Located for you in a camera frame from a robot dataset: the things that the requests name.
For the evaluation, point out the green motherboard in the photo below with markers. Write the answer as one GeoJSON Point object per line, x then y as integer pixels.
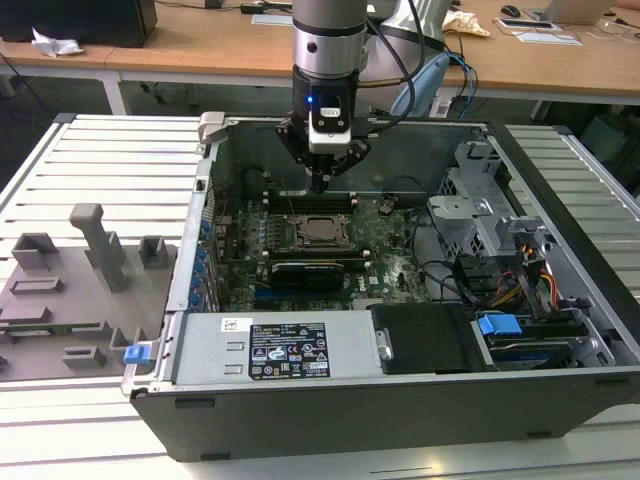
{"type": "Point", "coordinates": [390, 270]}

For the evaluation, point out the pale blue teach pendant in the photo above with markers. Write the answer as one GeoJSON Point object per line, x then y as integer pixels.
{"type": "Point", "coordinates": [425, 82]}

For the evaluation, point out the wooden desk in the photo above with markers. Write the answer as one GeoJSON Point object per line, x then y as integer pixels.
{"type": "Point", "coordinates": [200, 45]}

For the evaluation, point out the black power adapter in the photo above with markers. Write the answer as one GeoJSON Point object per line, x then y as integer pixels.
{"type": "Point", "coordinates": [252, 8]}

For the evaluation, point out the black graphics card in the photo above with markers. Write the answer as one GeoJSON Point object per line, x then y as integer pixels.
{"type": "Point", "coordinates": [307, 275]}

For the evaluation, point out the crumpled beige paper bag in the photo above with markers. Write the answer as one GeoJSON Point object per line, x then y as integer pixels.
{"type": "Point", "coordinates": [465, 22]}

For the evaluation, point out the grey power supply unit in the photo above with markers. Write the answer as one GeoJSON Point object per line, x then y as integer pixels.
{"type": "Point", "coordinates": [210, 345]}

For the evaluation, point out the black RAM slot bank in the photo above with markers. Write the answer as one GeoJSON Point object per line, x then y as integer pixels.
{"type": "Point", "coordinates": [340, 202]}
{"type": "Point", "coordinates": [300, 257]}

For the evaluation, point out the metal drive cage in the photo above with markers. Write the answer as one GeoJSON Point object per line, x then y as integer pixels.
{"type": "Point", "coordinates": [460, 215]}

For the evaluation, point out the blue case latch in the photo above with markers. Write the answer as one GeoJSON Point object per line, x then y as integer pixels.
{"type": "Point", "coordinates": [136, 354]}

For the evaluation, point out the hard disk in blue carrier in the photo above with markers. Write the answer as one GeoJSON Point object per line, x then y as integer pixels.
{"type": "Point", "coordinates": [500, 330]}

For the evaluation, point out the CPU socket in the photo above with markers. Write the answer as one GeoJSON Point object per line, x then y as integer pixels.
{"type": "Point", "coordinates": [298, 219]}

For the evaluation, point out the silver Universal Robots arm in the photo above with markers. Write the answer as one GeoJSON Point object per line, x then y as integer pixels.
{"type": "Point", "coordinates": [325, 40]}

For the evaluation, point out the silver CPU plate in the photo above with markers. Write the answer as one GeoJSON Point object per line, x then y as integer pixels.
{"type": "Point", "coordinates": [322, 230]}

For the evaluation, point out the black box on desk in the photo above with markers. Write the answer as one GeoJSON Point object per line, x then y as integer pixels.
{"type": "Point", "coordinates": [75, 20]}

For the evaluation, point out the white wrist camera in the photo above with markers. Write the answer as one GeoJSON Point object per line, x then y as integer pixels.
{"type": "Point", "coordinates": [330, 135]}

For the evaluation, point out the blue slot clip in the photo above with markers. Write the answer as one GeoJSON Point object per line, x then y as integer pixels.
{"type": "Point", "coordinates": [205, 230]}
{"type": "Point", "coordinates": [199, 273]}
{"type": "Point", "coordinates": [202, 258]}
{"type": "Point", "coordinates": [195, 297]}

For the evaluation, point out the black open PC case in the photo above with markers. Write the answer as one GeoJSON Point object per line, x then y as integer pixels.
{"type": "Point", "coordinates": [350, 420]}

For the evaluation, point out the crumpled white paper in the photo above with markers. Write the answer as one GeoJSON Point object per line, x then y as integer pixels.
{"type": "Point", "coordinates": [57, 44]}

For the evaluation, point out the grey parts rack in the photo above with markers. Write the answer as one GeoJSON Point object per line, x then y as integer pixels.
{"type": "Point", "coordinates": [55, 310]}

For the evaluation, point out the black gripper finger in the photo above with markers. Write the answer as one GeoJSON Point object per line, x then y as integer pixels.
{"type": "Point", "coordinates": [357, 155]}
{"type": "Point", "coordinates": [297, 142]}

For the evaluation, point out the black plastic shroud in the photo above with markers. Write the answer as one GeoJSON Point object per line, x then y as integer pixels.
{"type": "Point", "coordinates": [425, 340]}

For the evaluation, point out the grey flat pad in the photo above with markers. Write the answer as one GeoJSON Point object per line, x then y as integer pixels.
{"type": "Point", "coordinates": [272, 20]}

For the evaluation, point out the green RAM stick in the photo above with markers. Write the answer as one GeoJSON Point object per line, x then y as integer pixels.
{"type": "Point", "coordinates": [50, 328]}

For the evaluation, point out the silver laptop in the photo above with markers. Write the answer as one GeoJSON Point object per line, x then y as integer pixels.
{"type": "Point", "coordinates": [575, 10]}

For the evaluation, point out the white papers on desk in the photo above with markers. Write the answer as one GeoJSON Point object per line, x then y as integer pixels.
{"type": "Point", "coordinates": [545, 32]}

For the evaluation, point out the black computer mouse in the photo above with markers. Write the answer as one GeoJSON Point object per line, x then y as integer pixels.
{"type": "Point", "coordinates": [510, 9]}

